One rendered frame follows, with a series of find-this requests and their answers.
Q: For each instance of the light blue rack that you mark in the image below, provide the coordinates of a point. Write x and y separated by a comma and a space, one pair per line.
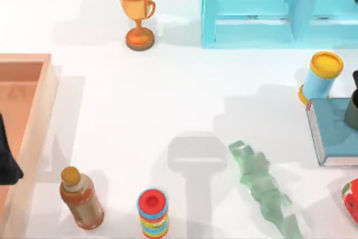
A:
251, 23

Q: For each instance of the orange trophy cup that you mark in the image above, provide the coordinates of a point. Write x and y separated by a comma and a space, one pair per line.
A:
136, 4

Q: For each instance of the clear green glass bottle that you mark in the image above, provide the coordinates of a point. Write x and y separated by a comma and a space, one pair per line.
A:
260, 183

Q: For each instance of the brown bottle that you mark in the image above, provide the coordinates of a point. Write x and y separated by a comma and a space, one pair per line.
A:
82, 202

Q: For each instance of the blue can with yellow lid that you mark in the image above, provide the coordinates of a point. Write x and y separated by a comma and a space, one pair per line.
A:
321, 79

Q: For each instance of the salmon shallow box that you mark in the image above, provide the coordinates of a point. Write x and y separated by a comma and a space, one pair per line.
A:
25, 116

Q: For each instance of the teal book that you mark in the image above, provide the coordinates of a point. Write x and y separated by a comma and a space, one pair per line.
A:
332, 135

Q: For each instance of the dark grey cup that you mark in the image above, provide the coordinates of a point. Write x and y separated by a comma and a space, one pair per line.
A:
353, 110

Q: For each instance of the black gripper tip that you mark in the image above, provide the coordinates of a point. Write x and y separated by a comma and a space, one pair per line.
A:
6, 163

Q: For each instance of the red and green can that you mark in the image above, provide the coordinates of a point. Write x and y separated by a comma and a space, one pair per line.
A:
352, 199

